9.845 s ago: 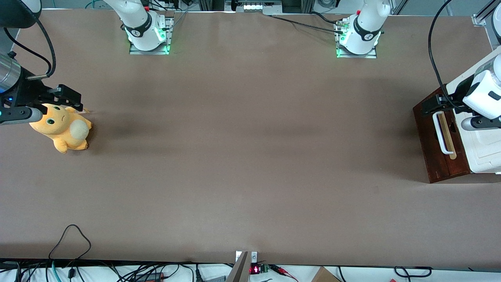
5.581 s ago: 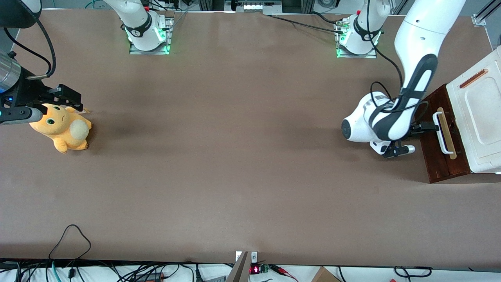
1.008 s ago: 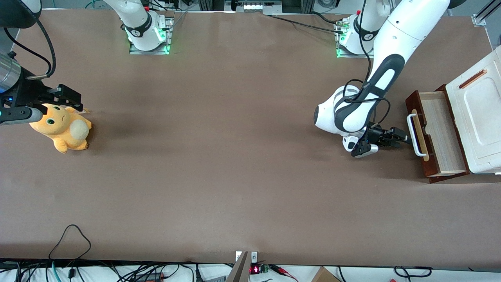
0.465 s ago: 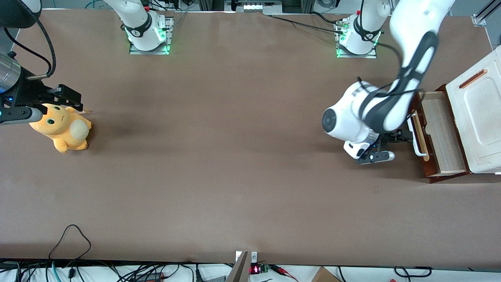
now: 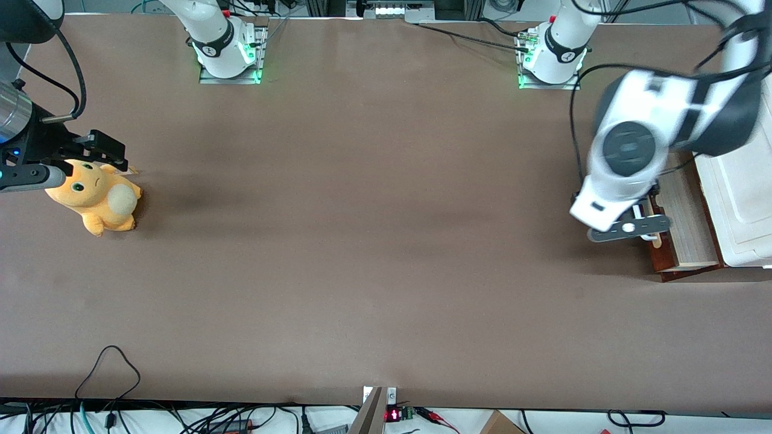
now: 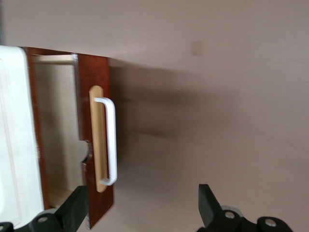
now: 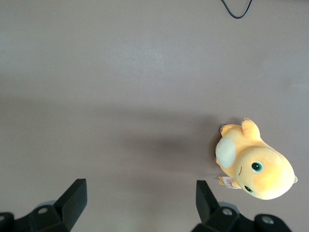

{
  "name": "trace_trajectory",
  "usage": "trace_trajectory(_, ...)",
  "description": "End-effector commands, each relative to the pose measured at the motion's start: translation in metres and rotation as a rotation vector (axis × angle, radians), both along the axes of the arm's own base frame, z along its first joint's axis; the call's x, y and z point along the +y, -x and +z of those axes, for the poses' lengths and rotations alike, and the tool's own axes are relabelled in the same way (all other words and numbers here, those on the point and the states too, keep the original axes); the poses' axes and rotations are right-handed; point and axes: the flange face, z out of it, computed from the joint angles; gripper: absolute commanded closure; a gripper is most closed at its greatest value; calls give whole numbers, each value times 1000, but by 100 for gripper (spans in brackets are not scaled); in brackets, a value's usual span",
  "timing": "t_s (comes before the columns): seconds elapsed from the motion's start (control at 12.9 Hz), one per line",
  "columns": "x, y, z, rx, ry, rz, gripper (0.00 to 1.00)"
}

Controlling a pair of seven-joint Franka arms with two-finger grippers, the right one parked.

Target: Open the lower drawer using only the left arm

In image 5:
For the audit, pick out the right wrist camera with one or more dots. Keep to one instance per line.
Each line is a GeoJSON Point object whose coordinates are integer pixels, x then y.
{"type": "Point", "coordinates": [30, 178]}

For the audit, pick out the dark brown wooden drawer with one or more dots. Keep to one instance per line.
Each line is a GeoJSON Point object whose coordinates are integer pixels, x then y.
{"type": "Point", "coordinates": [687, 223]}

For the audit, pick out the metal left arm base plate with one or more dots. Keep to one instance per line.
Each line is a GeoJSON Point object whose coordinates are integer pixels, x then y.
{"type": "Point", "coordinates": [570, 85]}

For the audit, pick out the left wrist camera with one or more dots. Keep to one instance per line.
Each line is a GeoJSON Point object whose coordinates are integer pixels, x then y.
{"type": "Point", "coordinates": [633, 229]}

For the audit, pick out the black power adapter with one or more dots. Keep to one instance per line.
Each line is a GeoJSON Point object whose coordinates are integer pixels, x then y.
{"type": "Point", "coordinates": [232, 427]}

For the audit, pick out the brown cardboard box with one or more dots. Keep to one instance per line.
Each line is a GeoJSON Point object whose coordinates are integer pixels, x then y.
{"type": "Point", "coordinates": [500, 424]}

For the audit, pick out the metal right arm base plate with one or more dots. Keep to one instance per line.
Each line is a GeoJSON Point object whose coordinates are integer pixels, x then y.
{"type": "Point", "coordinates": [256, 54]}

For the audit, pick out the orange plush toy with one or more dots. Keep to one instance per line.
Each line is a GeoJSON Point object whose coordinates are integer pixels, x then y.
{"type": "Point", "coordinates": [99, 202]}

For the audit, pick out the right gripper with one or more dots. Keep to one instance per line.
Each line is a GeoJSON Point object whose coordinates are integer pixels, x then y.
{"type": "Point", "coordinates": [43, 140]}

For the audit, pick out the grey metal camera mount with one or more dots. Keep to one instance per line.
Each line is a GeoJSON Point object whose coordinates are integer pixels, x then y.
{"type": "Point", "coordinates": [369, 416]}

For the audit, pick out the red LED display module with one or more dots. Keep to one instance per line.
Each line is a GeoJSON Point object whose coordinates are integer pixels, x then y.
{"type": "Point", "coordinates": [392, 415]}

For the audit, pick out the white-topped wooden cabinet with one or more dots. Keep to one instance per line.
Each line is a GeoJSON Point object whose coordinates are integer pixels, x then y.
{"type": "Point", "coordinates": [748, 211]}

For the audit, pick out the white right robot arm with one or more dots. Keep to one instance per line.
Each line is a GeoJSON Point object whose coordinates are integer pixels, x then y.
{"type": "Point", "coordinates": [214, 42]}

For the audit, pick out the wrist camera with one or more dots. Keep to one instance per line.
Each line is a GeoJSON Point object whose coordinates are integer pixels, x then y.
{"type": "Point", "coordinates": [633, 229]}
{"type": "Point", "coordinates": [30, 178]}

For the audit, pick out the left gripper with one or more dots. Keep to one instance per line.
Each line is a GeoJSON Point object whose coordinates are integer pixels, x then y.
{"type": "Point", "coordinates": [655, 190]}

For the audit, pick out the white power strip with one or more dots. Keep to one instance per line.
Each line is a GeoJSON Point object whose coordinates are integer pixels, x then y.
{"type": "Point", "coordinates": [401, 9]}

